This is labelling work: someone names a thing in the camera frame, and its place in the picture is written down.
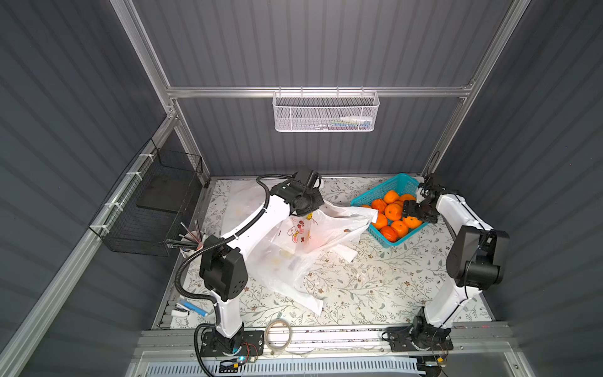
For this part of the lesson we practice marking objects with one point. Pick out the cartoon printed plastic bag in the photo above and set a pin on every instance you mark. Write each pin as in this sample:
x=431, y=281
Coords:
x=325, y=228

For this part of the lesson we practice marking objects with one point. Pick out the white plastic bag rear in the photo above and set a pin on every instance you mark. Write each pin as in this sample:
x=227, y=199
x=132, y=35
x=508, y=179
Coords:
x=244, y=198

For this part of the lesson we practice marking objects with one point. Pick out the clear plastic bag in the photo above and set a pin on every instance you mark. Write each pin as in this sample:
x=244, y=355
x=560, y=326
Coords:
x=283, y=272

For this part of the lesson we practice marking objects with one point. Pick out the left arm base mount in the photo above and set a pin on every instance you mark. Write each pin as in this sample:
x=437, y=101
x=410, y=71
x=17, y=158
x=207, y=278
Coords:
x=244, y=343

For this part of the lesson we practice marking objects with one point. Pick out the white pen cup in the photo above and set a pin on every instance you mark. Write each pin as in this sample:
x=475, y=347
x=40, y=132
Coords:
x=185, y=239

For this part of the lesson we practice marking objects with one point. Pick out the blue marker pen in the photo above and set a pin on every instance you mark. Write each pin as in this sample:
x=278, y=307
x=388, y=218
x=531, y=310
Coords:
x=196, y=309

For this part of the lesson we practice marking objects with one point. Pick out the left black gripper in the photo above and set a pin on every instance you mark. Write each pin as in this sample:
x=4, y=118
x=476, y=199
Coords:
x=310, y=203

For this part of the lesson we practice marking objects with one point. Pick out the black wire wall basket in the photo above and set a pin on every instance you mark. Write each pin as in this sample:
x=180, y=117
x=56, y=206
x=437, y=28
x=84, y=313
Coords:
x=156, y=196

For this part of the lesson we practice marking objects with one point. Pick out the white wire wall basket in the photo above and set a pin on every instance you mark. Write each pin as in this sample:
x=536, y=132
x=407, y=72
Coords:
x=325, y=111

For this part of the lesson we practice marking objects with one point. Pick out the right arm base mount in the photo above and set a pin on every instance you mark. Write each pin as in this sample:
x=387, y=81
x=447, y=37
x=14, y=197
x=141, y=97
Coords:
x=409, y=338

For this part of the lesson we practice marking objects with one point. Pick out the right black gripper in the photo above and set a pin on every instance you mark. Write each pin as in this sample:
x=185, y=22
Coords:
x=425, y=211

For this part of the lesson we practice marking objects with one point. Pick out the orange mandarin front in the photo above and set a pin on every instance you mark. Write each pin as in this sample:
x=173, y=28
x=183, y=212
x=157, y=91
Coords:
x=400, y=228

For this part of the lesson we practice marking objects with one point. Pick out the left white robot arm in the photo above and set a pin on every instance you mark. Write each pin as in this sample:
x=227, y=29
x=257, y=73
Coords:
x=223, y=266

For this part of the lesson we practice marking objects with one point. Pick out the orange mandarin top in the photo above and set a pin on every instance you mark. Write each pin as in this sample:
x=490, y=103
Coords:
x=391, y=197

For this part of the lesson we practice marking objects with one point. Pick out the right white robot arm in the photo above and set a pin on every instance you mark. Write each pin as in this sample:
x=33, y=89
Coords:
x=477, y=258

